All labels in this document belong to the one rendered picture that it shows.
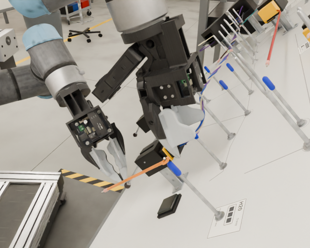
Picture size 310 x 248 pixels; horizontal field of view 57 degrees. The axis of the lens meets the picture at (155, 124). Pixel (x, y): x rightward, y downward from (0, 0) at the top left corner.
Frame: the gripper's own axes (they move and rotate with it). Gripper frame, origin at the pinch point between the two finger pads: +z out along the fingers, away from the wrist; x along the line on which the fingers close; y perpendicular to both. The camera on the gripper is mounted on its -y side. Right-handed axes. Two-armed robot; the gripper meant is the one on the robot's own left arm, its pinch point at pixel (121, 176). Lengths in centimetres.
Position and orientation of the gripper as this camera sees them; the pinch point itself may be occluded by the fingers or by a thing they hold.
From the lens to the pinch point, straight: 60.7
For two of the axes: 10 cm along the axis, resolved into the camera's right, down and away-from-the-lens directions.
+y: 0.5, -1.5, -9.9
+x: 8.6, -5.0, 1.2
